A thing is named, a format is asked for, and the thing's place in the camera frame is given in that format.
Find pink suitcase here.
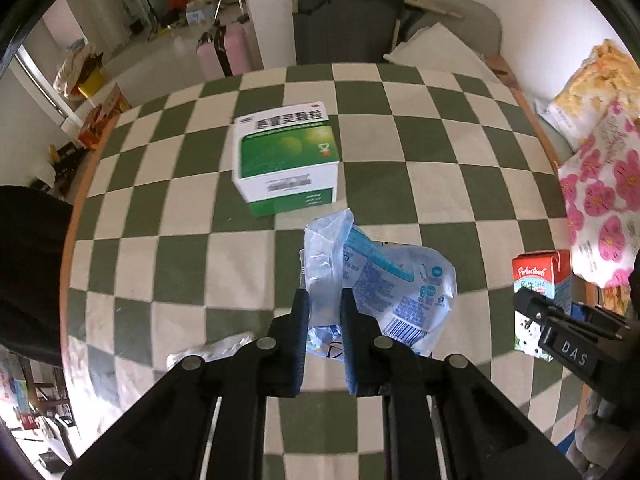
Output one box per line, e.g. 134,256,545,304
196,22,253,80

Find pink floral paper bag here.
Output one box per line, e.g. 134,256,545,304
557,100,640,288

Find white pillow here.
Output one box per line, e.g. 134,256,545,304
384,22,493,68

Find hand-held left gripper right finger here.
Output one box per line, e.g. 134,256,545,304
340,287,583,480

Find grey folding bed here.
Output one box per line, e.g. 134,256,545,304
290,0,416,66

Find pile of bags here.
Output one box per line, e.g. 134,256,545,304
54,42,103,96

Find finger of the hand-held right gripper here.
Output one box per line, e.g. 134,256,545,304
512,290,631,342

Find grey cushion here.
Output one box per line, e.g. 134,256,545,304
405,0,503,56

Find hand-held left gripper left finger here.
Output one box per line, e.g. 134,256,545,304
62,287,311,480

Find yellow snack bag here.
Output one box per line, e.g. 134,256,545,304
547,39,640,151

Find crumpled clear plastic wrapper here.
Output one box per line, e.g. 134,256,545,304
166,332,253,366

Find green white checkered tablecloth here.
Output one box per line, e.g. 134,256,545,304
59,62,581,461

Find person's right forearm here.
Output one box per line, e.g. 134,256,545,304
570,385,640,476

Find blue clear plastic wrapper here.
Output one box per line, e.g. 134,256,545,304
299,209,458,358

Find small red blue milk carton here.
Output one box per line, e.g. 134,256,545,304
511,250,572,361

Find green white medicine box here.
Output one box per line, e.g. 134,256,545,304
231,101,341,218

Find red printed carton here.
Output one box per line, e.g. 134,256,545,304
77,85,132,148

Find yellow bin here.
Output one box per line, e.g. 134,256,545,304
77,69,107,98

